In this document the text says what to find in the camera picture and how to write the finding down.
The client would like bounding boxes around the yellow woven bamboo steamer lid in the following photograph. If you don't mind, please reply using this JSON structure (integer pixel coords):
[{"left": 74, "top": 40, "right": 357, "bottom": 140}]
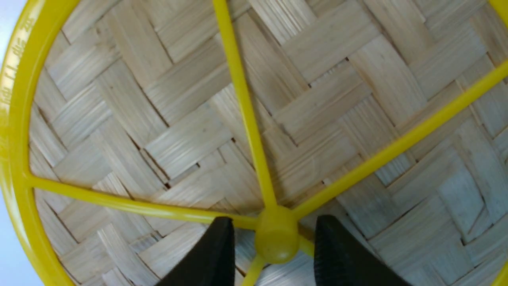
[{"left": 1, "top": 0, "right": 507, "bottom": 286}]

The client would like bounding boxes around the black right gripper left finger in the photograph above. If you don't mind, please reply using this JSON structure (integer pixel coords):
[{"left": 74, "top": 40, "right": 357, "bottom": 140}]
[{"left": 157, "top": 217, "right": 236, "bottom": 286}]

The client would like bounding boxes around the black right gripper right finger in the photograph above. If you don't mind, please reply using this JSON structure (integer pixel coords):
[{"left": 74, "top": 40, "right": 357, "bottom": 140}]
[{"left": 314, "top": 215, "right": 409, "bottom": 286}]

